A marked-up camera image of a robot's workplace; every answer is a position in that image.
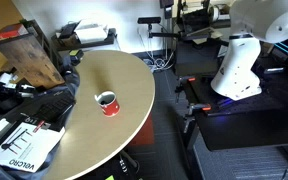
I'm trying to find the red mug with white print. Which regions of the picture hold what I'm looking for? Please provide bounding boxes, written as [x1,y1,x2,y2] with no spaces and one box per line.
[94,90,121,118]

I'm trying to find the grey cloth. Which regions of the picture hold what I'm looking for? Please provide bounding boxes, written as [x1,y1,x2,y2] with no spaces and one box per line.
[0,54,82,180]

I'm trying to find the low black shelf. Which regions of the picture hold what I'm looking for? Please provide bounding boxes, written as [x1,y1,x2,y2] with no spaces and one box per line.
[50,28,118,53]

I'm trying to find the black device with yellow label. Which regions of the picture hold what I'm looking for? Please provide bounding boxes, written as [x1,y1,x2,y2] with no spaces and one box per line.
[68,49,85,66]

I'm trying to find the white printer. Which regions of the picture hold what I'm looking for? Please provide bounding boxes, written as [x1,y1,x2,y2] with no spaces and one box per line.
[73,19,110,44]

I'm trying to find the black backpack with green tag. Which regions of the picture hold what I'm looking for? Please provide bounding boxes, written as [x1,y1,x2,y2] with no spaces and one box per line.
[83,151,142,180]

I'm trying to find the black open equipment case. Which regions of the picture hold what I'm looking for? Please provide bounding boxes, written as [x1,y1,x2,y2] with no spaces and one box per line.
[180,0,218,38]

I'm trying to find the black computer keyboard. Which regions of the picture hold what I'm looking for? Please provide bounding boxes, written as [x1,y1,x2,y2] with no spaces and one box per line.
[33,90,77,124]

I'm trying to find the black flat device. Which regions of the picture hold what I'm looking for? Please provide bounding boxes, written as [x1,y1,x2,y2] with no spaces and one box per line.
[57,22,78,39]

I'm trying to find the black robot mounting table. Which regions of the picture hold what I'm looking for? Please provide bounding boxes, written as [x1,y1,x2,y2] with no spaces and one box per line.
[175,56,288,153]

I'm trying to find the small red marker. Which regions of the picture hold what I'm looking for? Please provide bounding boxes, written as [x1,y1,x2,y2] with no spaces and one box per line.
[32,120,46,134]

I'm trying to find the white Velcro box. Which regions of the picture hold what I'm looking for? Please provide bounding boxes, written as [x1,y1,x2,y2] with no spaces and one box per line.
[0,121,66,173]

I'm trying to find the black and white hand tool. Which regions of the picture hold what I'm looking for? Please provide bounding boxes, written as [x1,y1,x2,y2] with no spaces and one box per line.
[0,71,37,103]

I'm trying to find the red book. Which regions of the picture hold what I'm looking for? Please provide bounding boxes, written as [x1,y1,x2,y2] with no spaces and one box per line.
[0,23,29,40]

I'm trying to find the black box with cyan light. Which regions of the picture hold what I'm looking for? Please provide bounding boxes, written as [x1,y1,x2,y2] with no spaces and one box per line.
[272,41,288,64]

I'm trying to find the white floor cables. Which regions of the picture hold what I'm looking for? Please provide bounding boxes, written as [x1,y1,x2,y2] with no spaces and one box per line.
[137,26,178,73]

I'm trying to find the black clamp with orange handle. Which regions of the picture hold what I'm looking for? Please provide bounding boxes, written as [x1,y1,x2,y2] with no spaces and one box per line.
[183,102,213,134]
[174,75,197,103]

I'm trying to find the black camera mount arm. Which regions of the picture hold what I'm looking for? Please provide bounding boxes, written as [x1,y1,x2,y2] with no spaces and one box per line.
[147,23,182,39]

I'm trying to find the black stereo camera bar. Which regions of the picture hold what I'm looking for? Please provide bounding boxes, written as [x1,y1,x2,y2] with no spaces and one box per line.
[137,16,162,25]

